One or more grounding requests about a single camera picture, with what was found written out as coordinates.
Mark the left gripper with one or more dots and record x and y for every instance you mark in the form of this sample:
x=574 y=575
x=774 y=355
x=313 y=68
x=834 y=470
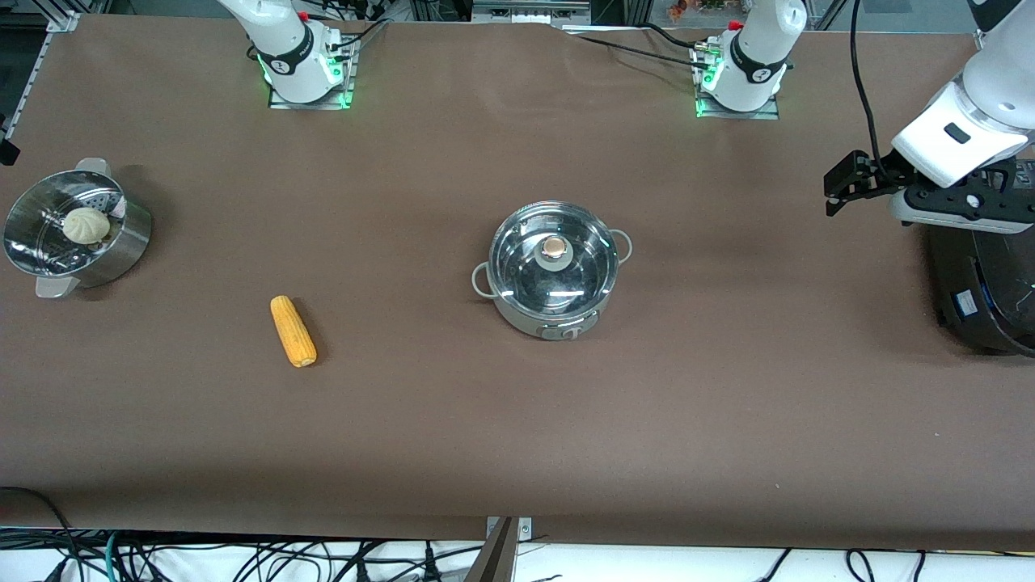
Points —
x=876 y=177

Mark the glass pot lid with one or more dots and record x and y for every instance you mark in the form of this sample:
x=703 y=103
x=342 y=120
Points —
x=554 y=263

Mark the yellow corn cob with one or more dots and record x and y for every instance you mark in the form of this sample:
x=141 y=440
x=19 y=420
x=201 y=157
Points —
x=293 y=330

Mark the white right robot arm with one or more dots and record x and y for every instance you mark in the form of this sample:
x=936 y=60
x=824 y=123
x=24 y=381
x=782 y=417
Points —
x=291 y=48

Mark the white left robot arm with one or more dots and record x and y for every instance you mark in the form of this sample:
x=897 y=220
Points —
x=756 y=48

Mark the stainless steel cooking pot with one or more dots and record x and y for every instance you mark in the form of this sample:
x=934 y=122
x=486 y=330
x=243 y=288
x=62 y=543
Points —
x=558 y=323

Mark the stainless steel steamer pot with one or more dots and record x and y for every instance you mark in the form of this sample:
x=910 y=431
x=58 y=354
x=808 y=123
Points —
x=121 y=250

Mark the black rice cooker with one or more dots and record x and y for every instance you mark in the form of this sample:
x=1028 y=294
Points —
x=986 y=291

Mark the brown table cover cloth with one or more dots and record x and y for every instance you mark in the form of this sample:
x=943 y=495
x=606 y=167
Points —
x=517 y=420

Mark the white steamed bun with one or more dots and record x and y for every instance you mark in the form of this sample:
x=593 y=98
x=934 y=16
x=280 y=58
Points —
x=86 y=225

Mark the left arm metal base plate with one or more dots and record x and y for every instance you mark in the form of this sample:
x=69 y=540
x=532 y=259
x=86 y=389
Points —
x=772 y=111

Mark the metal table edge bracket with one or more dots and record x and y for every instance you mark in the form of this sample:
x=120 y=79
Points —
x=505 y=550

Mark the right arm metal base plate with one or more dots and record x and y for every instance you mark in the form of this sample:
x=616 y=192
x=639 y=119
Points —
x=340 y=95

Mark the aluminium frame rail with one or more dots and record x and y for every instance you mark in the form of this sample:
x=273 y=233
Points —
x=36 y=73

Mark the black clamp on rail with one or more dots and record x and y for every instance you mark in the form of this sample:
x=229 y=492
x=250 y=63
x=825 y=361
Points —
x=6 y=149

